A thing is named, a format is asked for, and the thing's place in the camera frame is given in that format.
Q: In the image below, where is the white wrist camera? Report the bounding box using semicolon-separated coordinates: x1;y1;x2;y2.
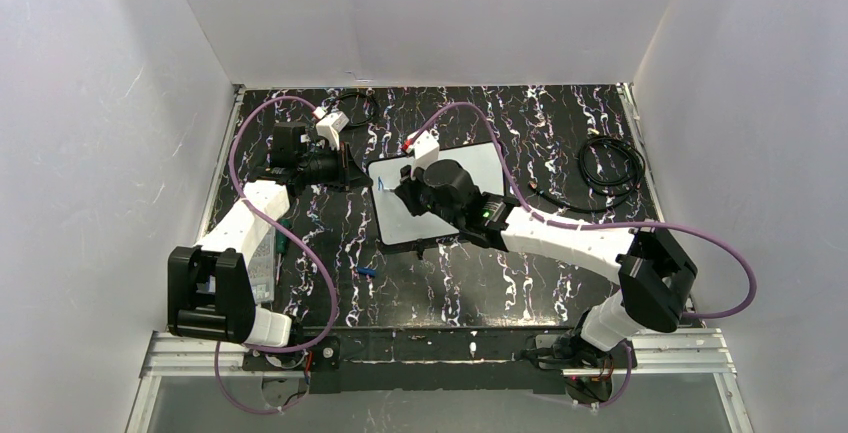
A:
402;131;440;172
312;107;350;150

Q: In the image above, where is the clear plastic parts box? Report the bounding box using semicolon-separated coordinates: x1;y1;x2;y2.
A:
247;230;276;305

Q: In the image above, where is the purple cable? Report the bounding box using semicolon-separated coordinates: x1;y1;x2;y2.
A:
213;95;340;416
402;101;758;410

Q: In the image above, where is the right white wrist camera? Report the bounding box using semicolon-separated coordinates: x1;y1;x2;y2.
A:
402;131;440;172

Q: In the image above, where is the white whiteboard black frame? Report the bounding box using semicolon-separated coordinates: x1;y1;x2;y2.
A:
367;142;517;251

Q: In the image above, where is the large coiled black cable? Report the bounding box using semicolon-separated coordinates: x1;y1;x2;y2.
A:
529;128;647;214

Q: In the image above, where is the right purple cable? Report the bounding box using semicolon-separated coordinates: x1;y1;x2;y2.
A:
402;101;758;410

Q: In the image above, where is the blue marker cap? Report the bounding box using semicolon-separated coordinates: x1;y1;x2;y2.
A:
356;267;376;278

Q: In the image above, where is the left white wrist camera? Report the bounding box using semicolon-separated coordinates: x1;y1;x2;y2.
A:
312;107;350;150

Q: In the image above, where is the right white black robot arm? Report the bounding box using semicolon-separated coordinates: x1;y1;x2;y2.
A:
394;159;697;359

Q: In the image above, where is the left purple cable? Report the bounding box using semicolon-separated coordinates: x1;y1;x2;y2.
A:
213;95;340;416

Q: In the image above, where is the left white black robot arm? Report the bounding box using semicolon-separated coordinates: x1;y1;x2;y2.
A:
167;120;373;352

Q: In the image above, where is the small coiled black cable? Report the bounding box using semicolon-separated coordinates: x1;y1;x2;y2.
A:
330;90;382;132

